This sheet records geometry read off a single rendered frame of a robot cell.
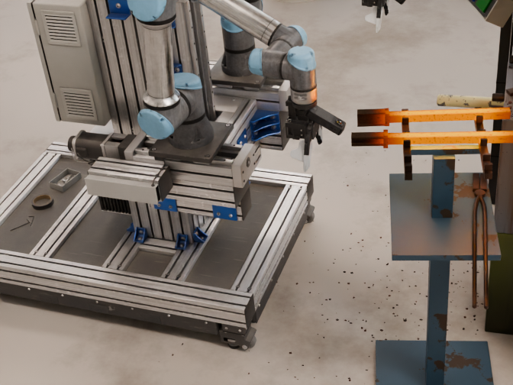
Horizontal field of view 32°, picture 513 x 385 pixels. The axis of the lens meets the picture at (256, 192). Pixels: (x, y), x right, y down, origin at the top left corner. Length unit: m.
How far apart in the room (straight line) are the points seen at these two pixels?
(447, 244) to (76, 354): 1.56
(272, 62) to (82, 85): 0.94
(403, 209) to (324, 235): 1.16
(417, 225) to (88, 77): 1.27
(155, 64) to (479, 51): 2.84
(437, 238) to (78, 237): 1.63
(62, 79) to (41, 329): 1.01
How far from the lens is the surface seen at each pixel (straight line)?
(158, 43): 2.70
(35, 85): 5.36
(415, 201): 2.79
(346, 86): 4.92
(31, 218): 3.91
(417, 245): 2.63
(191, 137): 2.99
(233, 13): 2.68
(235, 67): 3.38
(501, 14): 3.42
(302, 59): 2.48
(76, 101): 3.31
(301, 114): 2.60
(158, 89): 2.78
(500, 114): 2.71
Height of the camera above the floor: 2.44
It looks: 36 degrees down
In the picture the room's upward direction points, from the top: 6 degrees counter-clockwise
